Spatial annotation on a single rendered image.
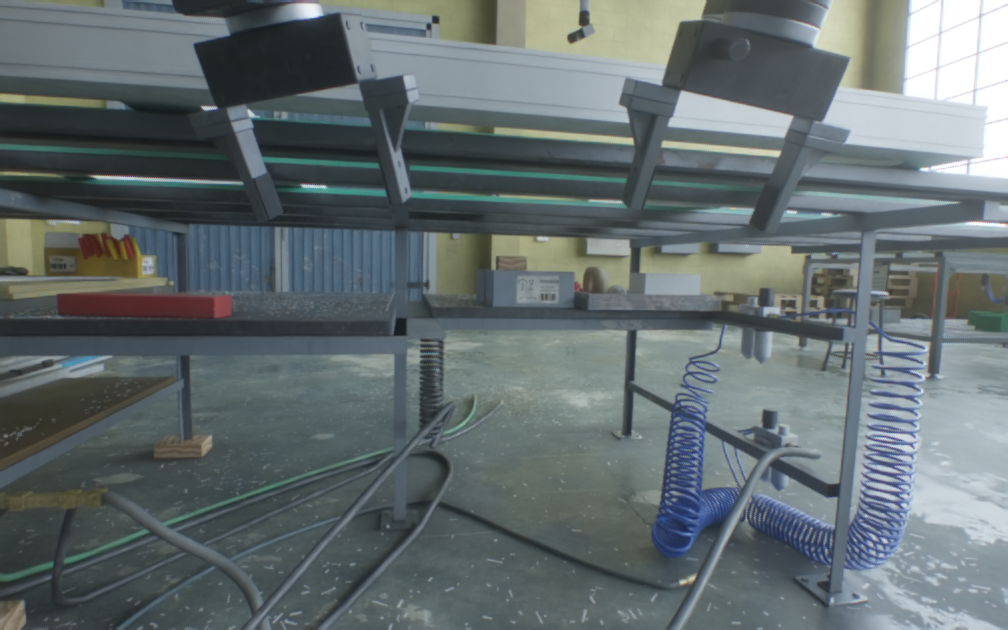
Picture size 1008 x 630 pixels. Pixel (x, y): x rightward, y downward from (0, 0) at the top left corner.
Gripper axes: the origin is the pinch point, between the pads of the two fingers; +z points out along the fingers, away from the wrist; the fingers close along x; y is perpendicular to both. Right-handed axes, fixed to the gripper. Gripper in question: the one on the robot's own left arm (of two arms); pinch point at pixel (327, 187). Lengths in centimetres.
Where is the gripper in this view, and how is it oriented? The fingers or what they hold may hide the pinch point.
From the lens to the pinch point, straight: 50.9
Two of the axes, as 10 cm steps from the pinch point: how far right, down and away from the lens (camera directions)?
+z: 1.5, 8.8, 4.6
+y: 1.2, -4.8, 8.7
